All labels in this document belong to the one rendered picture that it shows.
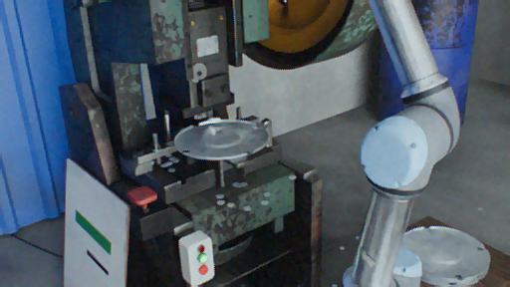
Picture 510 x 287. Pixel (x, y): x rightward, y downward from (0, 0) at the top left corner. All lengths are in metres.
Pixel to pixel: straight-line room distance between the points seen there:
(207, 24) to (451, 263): 1.06
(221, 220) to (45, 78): 1.37
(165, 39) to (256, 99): 1.99
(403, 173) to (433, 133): 0.10
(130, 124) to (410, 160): 1.11
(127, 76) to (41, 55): 0.96
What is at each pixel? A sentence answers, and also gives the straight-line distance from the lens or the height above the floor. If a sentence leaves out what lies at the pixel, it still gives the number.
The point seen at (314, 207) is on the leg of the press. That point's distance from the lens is 1.82.
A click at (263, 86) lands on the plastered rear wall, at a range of 3.46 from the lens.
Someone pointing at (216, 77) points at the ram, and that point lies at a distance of 1.64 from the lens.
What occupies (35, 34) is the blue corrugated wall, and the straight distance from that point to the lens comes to 2.69.
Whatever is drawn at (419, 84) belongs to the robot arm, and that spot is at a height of 1.12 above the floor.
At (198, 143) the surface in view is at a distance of 1.67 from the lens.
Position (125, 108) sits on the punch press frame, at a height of 0.85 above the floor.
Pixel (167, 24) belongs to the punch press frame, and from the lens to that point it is 1.50.
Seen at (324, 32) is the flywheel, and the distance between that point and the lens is 1.73.
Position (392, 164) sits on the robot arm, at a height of 1.02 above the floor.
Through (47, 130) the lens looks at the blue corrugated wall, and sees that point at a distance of 2.81.
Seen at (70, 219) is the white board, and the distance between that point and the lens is 2.25.
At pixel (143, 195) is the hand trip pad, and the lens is 1.46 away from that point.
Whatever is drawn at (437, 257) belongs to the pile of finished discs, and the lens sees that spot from 1.89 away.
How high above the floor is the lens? 1.46
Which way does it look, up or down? 25 degrees down
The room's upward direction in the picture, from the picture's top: 2 degrees counter-clockwise
